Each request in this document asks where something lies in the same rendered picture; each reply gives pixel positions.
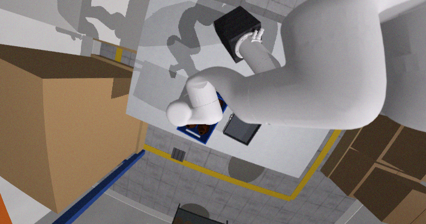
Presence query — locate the dark blue crate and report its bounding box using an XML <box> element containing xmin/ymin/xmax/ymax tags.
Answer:
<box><xmin>177</xmin><ymin>92</ymin><xmax>227</xmax><ymax>144</ymax></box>

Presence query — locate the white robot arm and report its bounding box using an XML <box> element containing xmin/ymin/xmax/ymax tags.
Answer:
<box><xmin>166</xmin><ymin>0</ymin><xmax>426</xmax><ymax>132</ymax></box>

